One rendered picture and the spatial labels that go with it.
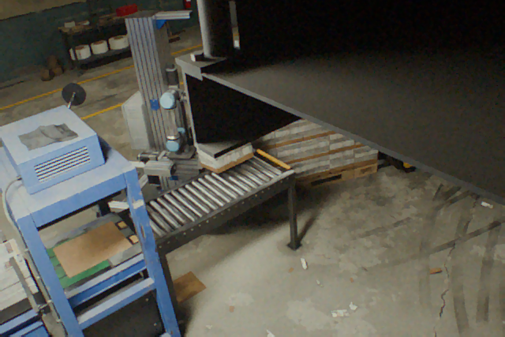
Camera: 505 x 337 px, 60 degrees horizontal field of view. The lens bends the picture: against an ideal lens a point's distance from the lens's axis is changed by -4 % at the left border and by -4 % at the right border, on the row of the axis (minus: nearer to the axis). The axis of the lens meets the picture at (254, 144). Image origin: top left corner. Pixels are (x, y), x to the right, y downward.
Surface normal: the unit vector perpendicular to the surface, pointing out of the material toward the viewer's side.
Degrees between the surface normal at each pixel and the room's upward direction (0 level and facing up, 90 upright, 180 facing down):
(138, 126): 90
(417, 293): 0
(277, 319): 0
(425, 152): 0
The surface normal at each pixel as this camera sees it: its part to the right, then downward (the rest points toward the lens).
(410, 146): -0.09, -0.87
